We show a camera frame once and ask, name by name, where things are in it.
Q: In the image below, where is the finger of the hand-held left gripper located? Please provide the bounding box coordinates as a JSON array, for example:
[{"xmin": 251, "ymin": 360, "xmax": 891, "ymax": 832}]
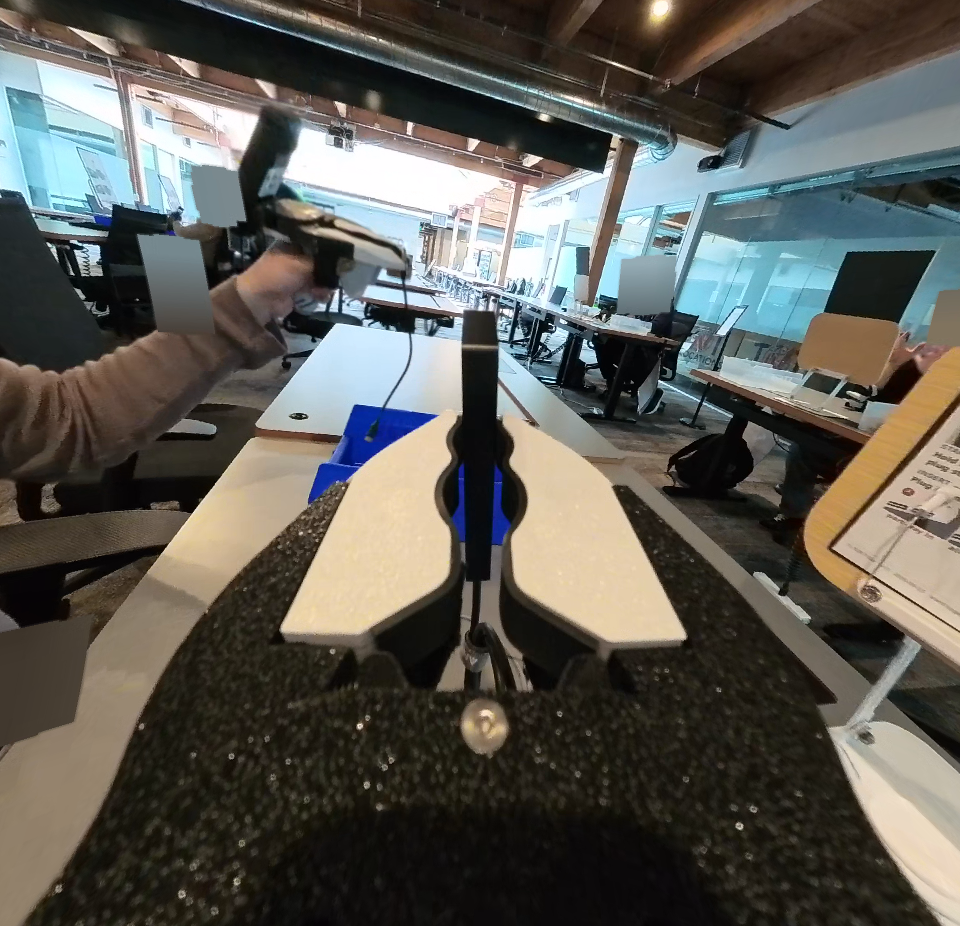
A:
[
  {"xmin": 330, "ymin": 217, "xmax": 412, "ymax": 271},
  {"xmin": 337, "ymin": 262, "xmax": 410, "ymax": 293}
]

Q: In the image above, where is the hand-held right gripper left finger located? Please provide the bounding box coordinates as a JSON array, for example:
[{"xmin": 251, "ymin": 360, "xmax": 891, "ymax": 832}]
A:
[{"xmin": 279, "ymin": 410, "xmax": 464, "ymax": 657}]

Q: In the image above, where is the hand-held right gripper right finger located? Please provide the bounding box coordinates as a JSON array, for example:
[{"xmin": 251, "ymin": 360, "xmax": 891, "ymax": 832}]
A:
[{"xmin": 498, "ymin": 412, "xmax": 688, "ymax": 656}]

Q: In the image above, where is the black usb cable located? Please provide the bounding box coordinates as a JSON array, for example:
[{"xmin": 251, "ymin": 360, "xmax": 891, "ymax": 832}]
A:
[{"xmin": 365, "ymin": 266, "xmax": 415, "ymax": 445}]

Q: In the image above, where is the black hub cable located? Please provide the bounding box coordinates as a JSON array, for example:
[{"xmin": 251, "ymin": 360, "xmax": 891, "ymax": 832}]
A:
[{"xmin": 459, "ymin": 581, "xmax": 519, "ymax": 693}]

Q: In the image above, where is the blue plastic bin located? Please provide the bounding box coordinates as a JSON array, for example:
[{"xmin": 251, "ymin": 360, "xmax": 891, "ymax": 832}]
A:
[{"xmin": 307, "ymin": 403, "xmax": 505, "ymax": 567}]

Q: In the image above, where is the black usb hub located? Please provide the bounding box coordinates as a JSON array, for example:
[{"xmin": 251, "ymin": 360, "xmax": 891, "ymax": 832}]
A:
[{"xmin": 460, "ymin": 310, "xmax": 501, "ymax": 584}]

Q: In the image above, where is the person's left forearm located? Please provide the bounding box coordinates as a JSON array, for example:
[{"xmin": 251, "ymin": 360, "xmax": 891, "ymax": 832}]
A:
[{"xmin": 0, "ymin": 277, "xmax": 290, "ymax": 485}]

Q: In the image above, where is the person's left hand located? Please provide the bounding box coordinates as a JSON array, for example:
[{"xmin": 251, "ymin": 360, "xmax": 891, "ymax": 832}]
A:
[{"xmin": 236, "ymin": 253, "xmax": 339, "ymax": 347}]

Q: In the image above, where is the long office desk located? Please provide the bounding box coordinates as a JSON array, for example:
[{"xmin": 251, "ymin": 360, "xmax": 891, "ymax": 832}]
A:
[
  {"xmin": 360, "ymin": 266, "xmax": 466, "ymax": 335},
  {"xmin": 442, "ymin": 266, "xmax": 676, "ymax": 425}
]

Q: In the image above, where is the black overhead beam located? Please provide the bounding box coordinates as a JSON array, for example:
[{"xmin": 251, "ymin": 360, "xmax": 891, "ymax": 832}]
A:
[{"xmin": 0, "ymin": 0, "xmax": 615, "ymax": 173}]

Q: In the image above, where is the black backpack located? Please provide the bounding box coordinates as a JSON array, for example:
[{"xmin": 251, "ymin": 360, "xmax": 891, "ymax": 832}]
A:
[{"xmin": 666, "ymin": 433, "xmax": 756, "ymax": 498}]

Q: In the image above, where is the wooden-edged office desk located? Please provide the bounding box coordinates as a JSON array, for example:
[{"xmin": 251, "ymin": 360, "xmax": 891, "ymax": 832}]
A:
[{"xmin": 688, "ymin": 367, "xmax": 875, "ymax": 492}]

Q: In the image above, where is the black office chair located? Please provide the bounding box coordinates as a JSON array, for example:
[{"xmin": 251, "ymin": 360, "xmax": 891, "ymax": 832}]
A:
[
  {"xmin": 0, "ymin": 197, "xmax": 106, "ymax": 372},
  {"xmin": 0, "ymin": 405, "xmax": 260, "ymax": 627}
]

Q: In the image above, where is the wooden instruction board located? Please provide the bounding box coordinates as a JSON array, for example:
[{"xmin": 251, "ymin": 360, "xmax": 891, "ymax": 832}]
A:
[{"xmin": 804, "ymin": 347, "xmax": 960, "ymax": 668}]

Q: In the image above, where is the white desktop device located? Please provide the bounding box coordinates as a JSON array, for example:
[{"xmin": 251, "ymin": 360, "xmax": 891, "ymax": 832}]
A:
[{"xmin": 791, "ymin": 367, "xmax": 852, "ymax": 402}]

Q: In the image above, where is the small wooden board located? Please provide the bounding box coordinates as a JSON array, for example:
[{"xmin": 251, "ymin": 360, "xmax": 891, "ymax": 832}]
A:
[{"xmin": 796, "ymin": 313, "xmax": 901, "ymax": 387}]

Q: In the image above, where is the white board stand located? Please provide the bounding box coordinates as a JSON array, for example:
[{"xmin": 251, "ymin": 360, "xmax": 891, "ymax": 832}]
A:
[{"xmin": 825, "ymin": 636, "xmax": 960, "ymax": 926}]

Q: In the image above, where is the black standing panel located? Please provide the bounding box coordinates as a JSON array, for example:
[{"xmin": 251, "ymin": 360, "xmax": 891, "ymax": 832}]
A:
[{"xmin": 823, "ymin": 250, "xmax": 939, "ymax": 327}]

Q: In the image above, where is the silver ventilation duct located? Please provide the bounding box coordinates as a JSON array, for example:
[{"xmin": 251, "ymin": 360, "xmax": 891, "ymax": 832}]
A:
[{"xmin": 67, "ymin": 0, "xmax": 678, "ymax": 158}]

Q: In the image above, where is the wooden support post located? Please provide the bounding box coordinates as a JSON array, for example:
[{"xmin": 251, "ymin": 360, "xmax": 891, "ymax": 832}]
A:
[{"xmin": 587, "ymin": 137, "xmax": 639, "ymax": 305}]

